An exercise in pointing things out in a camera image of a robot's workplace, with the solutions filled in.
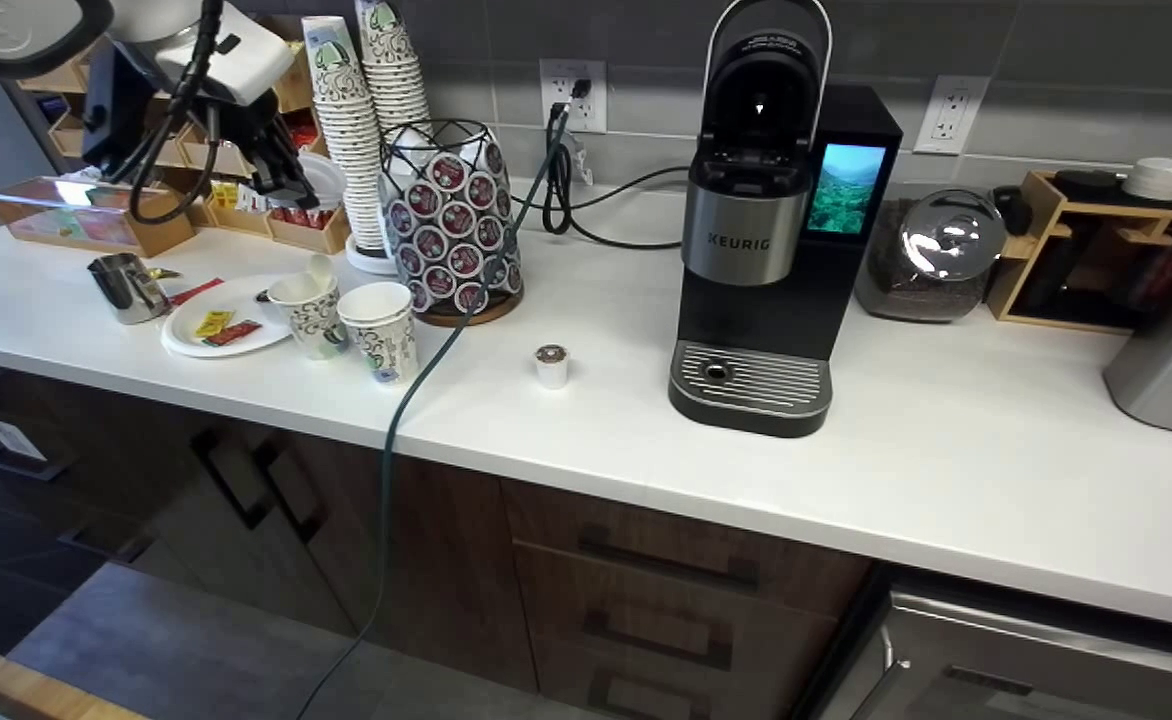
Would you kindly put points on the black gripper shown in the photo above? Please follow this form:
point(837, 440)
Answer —
point(249, 134)

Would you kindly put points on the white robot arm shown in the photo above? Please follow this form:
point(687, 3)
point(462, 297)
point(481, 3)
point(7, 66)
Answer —
point(228, 47)

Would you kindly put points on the tall paper cup stack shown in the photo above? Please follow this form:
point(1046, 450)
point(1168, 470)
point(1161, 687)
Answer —
point(395, 66)
point(344, 134)

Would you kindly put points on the printed paper cup with spoon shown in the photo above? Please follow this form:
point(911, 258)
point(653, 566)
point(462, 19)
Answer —
point(305, 321)

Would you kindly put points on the printed paper coffee cup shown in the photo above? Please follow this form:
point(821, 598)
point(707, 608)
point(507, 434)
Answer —
point(382, 333)

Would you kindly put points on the brown lid coffee pod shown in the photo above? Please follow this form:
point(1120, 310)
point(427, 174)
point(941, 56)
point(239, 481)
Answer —
point(554, 360)

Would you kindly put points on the black Keurig coffee machine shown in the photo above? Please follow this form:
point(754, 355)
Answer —
point(765, 253)

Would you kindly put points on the wooden packet box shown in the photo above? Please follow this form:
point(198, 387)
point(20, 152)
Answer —
point(286, 225)

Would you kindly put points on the red stir sticks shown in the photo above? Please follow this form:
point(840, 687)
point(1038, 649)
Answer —
point(192, 289)

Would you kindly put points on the yellow mustard packet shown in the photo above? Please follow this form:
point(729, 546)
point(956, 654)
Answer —
point(212, 321)

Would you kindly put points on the red sauce packet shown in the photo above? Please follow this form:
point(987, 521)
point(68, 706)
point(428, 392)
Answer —
point(235, 333)

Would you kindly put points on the white foam plate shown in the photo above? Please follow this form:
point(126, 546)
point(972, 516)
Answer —
point(198, 337)

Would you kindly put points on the wooden condiment tray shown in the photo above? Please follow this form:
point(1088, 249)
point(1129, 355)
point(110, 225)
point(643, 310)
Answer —
point(79, 214)

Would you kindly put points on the dark wood base cabinet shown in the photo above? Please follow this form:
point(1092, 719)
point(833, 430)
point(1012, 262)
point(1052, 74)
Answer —
point(477, 574)

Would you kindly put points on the light wood board edge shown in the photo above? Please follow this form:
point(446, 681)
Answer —
point(18, 681)

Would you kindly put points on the silver domed appliance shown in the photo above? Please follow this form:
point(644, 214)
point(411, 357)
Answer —
point(928, 258)

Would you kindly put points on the wooden countertop organizer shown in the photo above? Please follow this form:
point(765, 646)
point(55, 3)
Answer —
point(1106, 253)

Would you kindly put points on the white round container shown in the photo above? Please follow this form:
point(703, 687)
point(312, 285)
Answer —
point(1161, 178)

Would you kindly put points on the stainless dishwasher front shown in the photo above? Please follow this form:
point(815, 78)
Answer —
point(1038, 663)

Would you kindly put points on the white wall outlet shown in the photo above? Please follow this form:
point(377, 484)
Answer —
point(572, 96)
point(948, 113)

